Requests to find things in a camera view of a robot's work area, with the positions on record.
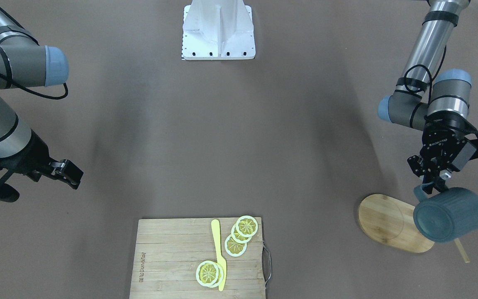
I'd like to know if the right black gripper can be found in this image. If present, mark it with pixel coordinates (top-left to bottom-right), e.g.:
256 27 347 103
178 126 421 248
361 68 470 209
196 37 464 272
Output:
2 131 83 189

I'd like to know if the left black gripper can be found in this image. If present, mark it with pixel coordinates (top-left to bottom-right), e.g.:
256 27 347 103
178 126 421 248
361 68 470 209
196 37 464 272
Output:
407 114 468 195

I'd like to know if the blue cup yellow inside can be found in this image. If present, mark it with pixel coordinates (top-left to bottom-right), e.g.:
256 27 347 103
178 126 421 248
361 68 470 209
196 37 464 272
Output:
413 184 478 243

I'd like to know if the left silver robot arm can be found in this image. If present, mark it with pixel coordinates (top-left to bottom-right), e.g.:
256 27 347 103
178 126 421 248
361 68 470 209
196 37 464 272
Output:
378 0 477 194

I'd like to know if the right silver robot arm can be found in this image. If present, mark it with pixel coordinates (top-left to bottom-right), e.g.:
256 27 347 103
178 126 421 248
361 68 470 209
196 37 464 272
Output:
0 7 83 197

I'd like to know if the wooden cup rack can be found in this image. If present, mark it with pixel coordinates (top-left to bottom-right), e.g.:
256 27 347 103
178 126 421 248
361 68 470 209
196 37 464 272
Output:
357 194 470 263

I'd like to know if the wooden cutting board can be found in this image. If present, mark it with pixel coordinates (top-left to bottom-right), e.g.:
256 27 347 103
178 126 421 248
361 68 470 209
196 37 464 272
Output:
129 216 271 299

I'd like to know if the lemon slice four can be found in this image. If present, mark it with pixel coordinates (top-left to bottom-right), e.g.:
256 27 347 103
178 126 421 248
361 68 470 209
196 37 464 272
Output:
235 215 259 238

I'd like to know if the yellow plastic knife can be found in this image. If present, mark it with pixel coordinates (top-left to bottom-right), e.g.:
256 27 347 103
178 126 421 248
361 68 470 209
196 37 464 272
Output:
211 219 227 292

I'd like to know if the lemon slice five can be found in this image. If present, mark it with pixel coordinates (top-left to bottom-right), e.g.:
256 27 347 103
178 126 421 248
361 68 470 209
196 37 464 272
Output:
231 225 252 244

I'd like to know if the lemon slice one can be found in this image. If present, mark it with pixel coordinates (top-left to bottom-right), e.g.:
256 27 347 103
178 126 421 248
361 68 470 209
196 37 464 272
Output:
195 260 218 288

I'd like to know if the lemon slice three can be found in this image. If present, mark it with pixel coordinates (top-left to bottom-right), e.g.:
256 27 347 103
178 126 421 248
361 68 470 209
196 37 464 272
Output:
224 235 247 257

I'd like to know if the lemon slice two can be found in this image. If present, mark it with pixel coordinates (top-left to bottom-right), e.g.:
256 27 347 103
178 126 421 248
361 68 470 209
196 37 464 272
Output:
211 263 226 288

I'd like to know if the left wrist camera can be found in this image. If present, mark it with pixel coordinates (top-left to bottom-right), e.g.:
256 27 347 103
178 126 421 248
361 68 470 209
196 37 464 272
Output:
449 139 478 172

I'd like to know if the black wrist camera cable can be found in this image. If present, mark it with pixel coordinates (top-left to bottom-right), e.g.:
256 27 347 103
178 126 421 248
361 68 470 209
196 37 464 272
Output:
0 69 68 100

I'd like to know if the white camera pillar base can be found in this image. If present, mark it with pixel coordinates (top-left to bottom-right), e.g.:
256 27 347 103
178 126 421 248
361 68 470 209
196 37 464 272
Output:
181 0 256 61

